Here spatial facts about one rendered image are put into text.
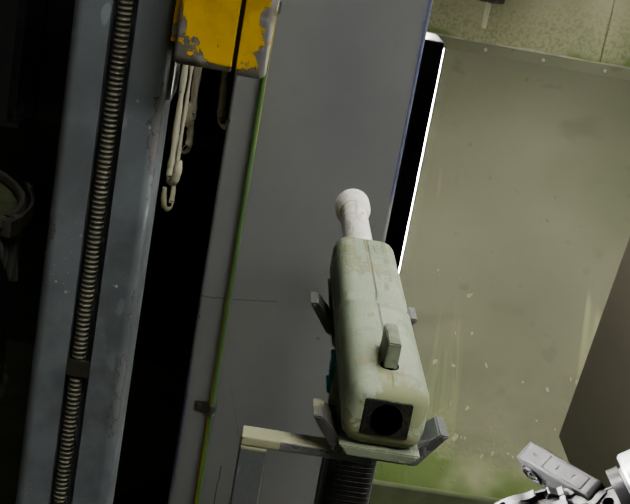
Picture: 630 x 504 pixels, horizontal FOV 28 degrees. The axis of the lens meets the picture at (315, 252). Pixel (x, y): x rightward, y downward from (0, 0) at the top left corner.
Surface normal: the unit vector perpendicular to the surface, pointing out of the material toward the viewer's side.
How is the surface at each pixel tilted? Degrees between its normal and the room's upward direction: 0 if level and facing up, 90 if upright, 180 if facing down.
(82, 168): 90
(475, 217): 57
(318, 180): 90
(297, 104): 90
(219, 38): 90
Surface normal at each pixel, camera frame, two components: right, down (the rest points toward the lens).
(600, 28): 0.01, 0.29
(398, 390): 0.13, -0.47
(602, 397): -0.98, -0.14
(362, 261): 0.17, -0.95
